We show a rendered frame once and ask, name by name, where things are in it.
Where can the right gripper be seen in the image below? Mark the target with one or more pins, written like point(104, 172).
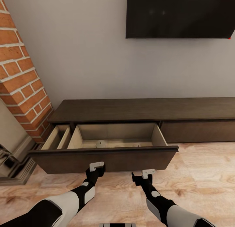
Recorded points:
point(139, 181)

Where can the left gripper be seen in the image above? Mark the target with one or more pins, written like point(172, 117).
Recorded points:
point(97, 173)

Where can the cabinet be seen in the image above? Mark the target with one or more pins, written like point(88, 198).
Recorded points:
point(153, 123)

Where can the wall mounted tv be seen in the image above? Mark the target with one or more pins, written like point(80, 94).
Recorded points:
point(184, 19)

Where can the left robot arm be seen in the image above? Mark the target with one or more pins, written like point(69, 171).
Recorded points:
point(59, 210)

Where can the wood fireplace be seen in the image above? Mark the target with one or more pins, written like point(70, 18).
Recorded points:
point(15, 167)

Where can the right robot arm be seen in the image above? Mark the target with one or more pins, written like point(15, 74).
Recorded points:
point(166, 210)

